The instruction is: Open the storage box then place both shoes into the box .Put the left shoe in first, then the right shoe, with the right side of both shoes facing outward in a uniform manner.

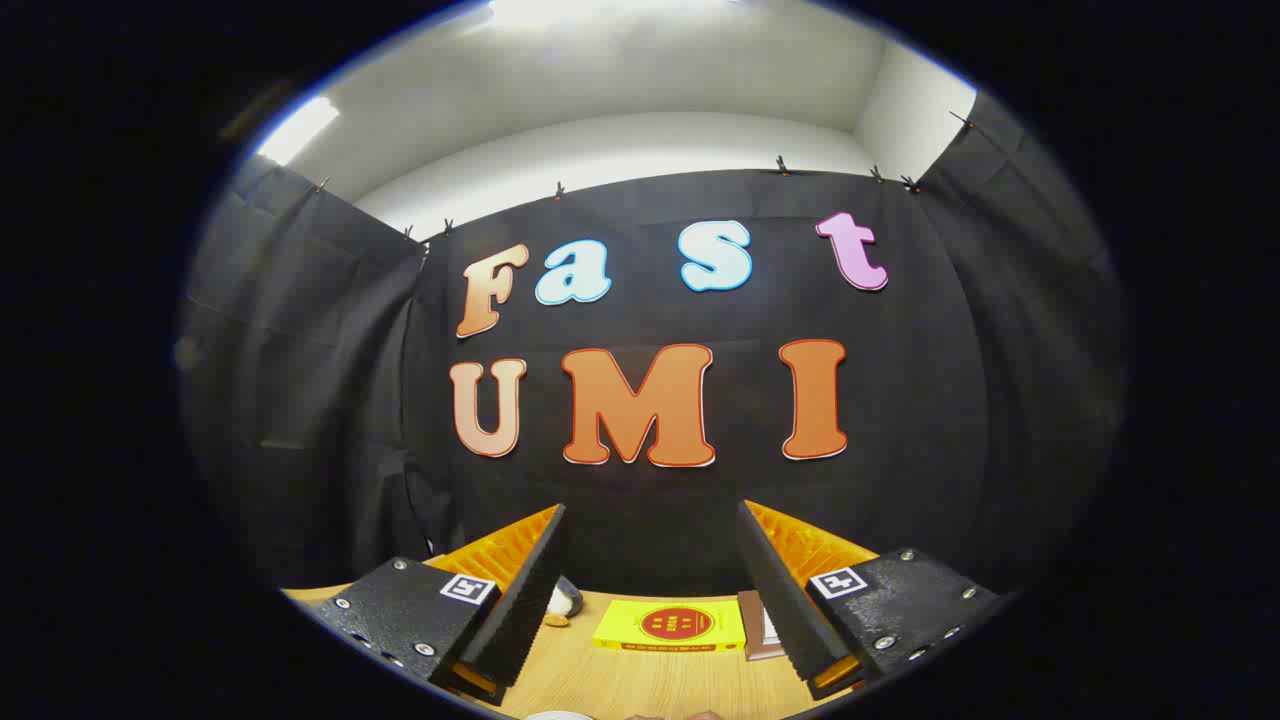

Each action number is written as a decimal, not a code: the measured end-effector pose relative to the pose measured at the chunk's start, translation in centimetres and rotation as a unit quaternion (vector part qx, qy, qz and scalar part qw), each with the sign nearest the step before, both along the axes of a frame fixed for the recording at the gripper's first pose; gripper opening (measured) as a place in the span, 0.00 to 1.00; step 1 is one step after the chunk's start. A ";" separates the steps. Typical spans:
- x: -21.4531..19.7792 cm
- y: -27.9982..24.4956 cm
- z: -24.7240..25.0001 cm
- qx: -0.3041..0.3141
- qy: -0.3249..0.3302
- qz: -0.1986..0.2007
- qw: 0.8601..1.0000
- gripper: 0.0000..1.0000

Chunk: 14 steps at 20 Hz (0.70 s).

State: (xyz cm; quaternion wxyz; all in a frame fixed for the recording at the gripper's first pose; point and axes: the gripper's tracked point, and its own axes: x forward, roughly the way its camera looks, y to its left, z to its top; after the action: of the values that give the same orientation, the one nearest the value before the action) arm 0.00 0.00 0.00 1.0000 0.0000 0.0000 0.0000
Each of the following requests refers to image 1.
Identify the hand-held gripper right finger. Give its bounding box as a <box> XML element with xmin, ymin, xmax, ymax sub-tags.
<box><xmin>737</xmin><ymin>499</ymin><xmax>1003</xmax><ymax>702</ymax></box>

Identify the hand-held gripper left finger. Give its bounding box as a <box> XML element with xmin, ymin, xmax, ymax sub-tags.
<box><xmin>312</xmin><ymin>503</ymin><xmax>569</xmax><ymax>707</ymax></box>

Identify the penguin plush toy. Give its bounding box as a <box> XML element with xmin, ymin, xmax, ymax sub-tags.
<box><xmin>543</xmin><ymin>575</ymin><xmax>585</xmax><ymax>629</ymax></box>

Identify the white illustrated cover book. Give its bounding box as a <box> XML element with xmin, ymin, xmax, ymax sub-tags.
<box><xmin>738</xmin><ymin>590</ymin><xmax>787</xmax><ymax>662</ymax></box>

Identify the yellow book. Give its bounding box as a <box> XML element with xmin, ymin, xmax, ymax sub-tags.
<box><xmin>592</xmin><ymin>598</ymin><xmax>748</xmax><ymax>654</ymax></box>

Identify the row of black cloth clips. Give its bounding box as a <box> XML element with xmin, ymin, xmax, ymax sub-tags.
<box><xmin>312</xmin><ymin>110</ymin><xmax>976</xmax><ymax>241</ymax></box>

